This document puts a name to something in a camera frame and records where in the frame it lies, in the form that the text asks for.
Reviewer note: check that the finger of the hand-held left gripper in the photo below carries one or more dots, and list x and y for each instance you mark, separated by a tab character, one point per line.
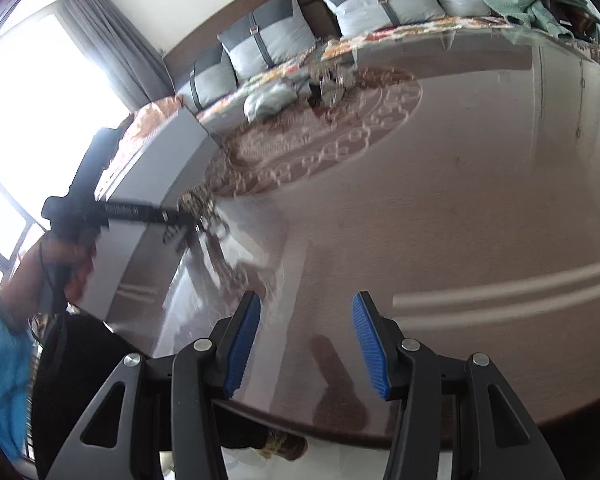
140	214

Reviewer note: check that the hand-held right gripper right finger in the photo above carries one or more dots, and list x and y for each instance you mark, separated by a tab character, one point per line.
371	347

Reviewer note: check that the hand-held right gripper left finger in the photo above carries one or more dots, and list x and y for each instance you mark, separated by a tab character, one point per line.
241	347

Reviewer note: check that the grey box container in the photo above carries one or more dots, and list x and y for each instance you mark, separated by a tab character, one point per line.
145	200

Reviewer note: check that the metal key bunch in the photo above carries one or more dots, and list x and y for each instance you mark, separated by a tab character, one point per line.
202	210

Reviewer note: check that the person's left forearm blue sleeve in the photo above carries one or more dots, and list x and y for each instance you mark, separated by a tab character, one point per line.
0	360

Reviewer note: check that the person's left hand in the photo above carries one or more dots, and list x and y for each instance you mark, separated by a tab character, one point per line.
72	265

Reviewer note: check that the window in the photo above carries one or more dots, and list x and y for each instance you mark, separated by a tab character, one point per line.
40	110

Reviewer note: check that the grey curtain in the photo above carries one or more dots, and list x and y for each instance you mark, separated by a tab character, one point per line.
115	45

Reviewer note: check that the small grey cushion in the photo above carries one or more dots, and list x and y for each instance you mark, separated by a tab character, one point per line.
270	101

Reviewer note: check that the floral patterned sofa cover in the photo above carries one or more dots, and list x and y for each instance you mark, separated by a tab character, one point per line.
280	67

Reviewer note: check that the brown sofa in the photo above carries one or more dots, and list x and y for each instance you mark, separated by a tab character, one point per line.
325	15

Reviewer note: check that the green cloth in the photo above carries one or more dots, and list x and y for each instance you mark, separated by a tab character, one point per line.
525	0

